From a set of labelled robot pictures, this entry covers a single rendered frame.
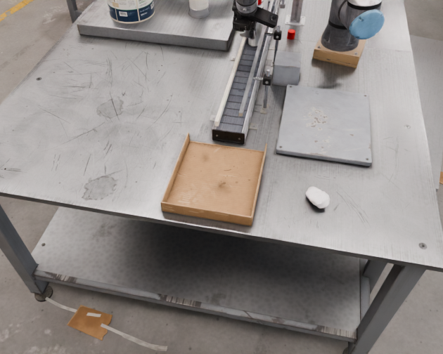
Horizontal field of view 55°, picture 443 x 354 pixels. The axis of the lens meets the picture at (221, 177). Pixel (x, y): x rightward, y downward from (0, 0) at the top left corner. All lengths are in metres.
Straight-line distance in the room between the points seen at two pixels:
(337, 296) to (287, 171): 0.67
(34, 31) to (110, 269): 2.59
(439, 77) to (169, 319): 1.49
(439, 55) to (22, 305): 2.11
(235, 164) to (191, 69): 0.56
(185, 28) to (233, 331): 1.31
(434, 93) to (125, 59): 1.21
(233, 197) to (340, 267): 0.78
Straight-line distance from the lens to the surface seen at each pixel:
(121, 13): 1.99
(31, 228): 2.41
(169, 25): 1.96
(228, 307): 1.74
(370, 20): 1.65
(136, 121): 1.53
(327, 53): 1.83
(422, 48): 2.07
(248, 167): 1.33
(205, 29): 1.92
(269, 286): 1.80
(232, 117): 1.44
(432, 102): 1.76
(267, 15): 1.63
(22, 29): 4.10
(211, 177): 1.30
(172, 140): 1.43
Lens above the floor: 1.80
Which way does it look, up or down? 48 degrees down
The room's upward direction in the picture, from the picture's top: straight up
